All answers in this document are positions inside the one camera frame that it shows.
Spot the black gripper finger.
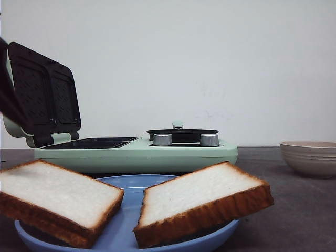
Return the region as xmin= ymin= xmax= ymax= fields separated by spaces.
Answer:
xmin=1 ymin=38 xmax=27 ymax=125

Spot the mint green sandwich maker lid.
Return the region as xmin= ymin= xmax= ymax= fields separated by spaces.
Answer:
xmin=3 ymin=42 xmax=81 ymax=148

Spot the beige ribbed bowl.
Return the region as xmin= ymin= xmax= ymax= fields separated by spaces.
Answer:
xmin=280 ymin=141 xmax=335 ymax=178

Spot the mint green breakfast maker base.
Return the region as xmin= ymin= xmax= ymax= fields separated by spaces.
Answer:
xmin=34 ymin=137 xmax=238 ymax=173

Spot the silver left control knob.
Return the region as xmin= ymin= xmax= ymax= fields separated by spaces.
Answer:
xmin=153 ymin=133 xmax=172 ymax=146

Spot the silver control knob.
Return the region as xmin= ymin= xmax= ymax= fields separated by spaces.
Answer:
xmin=200 ymin=134 xmax=219 ymax=147
xmin=153 ymin=133 xmax=172 ymax=146

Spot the blue plastic plate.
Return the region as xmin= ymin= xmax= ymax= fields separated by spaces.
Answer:
xmin=14 ymin=174 xmax=239 ymax=251

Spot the black round frying pan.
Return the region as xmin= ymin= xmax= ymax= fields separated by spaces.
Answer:
xmin=147 ymin=120 xmax=219 ymax=143

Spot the silver right control knob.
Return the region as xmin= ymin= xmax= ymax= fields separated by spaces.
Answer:
xmin=200 ymin=134 xmax=219 ymax=147

